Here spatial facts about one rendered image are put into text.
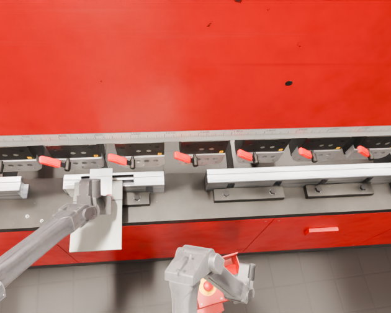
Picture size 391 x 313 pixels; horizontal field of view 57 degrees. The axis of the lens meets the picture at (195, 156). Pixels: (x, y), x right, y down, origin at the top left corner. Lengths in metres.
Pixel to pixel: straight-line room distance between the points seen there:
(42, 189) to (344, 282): 1.88
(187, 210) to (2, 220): 0.73
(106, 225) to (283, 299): 1.38
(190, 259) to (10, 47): 0.60
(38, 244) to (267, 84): 0.69
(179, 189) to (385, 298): 1.63
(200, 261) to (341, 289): 1.76
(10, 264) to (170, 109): 0.53
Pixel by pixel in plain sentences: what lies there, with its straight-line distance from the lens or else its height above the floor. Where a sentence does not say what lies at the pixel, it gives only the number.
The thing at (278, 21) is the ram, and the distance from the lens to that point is 0.76.
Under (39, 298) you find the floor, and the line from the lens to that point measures 2.42.
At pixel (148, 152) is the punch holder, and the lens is 1.15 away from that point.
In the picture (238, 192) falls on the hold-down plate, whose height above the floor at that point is 0.91.
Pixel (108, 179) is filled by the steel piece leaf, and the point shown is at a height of 1.00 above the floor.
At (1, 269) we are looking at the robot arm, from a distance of 0.94.
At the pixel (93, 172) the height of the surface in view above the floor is 1.00.
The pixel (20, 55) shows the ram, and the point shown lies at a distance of 0.83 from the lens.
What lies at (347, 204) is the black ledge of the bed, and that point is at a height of 0.88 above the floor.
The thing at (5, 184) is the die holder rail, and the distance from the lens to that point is 1.56.
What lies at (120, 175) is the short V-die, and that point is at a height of 0.99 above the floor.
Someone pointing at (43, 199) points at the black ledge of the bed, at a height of 0.88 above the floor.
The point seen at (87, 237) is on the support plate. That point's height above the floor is 1.00.
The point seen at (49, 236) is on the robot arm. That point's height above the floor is 1.34.
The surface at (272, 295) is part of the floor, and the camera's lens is 2.40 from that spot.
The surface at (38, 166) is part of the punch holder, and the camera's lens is 1.27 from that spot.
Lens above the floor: 2.30
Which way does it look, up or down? 63 degrees down
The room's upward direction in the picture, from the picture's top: 10 degrees clockwise
